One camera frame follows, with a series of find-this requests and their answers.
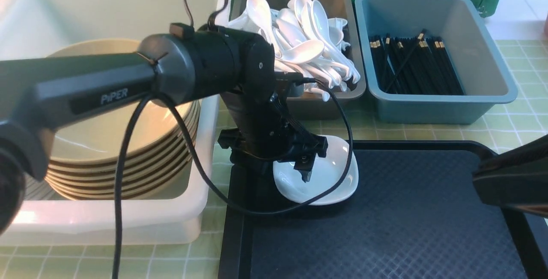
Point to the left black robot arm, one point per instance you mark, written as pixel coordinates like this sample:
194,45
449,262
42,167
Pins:
40,96

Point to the white square dish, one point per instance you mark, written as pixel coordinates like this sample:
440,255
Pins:
326,173

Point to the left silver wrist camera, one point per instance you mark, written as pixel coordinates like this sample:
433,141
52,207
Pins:
290,84

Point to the bundle of black chopsticks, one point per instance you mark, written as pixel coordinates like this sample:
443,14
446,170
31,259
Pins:
417,65

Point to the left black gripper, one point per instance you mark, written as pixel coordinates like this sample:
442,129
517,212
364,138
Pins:
265,132

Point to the large white plastic tub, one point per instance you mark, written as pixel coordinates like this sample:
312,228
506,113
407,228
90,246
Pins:
39,28

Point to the black serving tray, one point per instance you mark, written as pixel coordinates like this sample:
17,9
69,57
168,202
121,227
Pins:
414,215

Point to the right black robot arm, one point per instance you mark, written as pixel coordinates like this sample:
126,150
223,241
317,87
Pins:
516,179

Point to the pile of white spoons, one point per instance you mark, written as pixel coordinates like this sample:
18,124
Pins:
308,39

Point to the blue chopstick bin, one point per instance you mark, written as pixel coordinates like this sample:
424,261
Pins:
479,65

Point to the grey spoon bin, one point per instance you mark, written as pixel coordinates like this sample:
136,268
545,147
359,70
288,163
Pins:
342,103

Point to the stack of beige bowls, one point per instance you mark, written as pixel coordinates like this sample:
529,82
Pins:
84,156

